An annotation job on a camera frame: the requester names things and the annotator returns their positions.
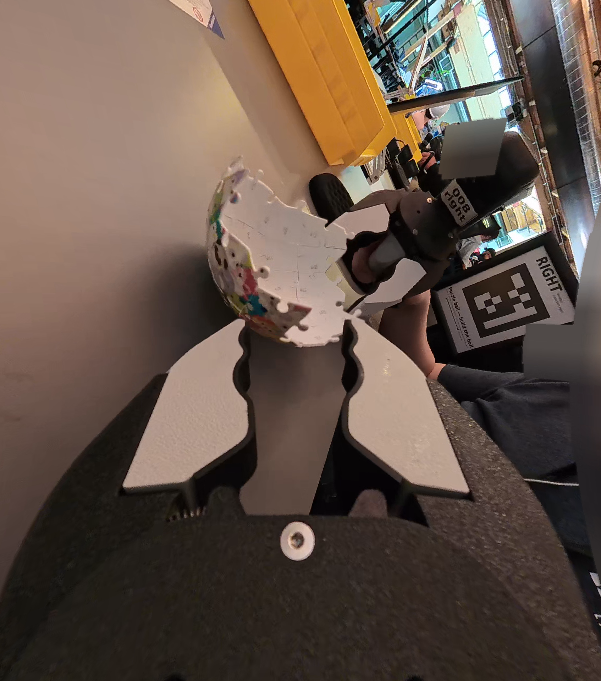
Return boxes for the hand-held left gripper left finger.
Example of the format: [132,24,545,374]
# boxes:
[122,322,257,497]

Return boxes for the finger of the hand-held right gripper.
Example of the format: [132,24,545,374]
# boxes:
[325,203,392,240]
[346,259,429,315]

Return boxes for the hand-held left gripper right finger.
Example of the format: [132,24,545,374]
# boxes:
[340,320,472,501]

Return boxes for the assembled white puzzle section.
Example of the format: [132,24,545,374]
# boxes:
[207,158,352,348]

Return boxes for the person's right forearm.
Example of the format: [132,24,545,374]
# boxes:
[379,288,436,381]

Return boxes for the black chair armrest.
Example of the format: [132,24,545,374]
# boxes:
[308,173,359,224]

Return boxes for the black white marker sign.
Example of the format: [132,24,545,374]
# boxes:
[433,247,577,355]

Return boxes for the white instruction leaflet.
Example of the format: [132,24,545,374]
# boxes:
[168,0,227,40]

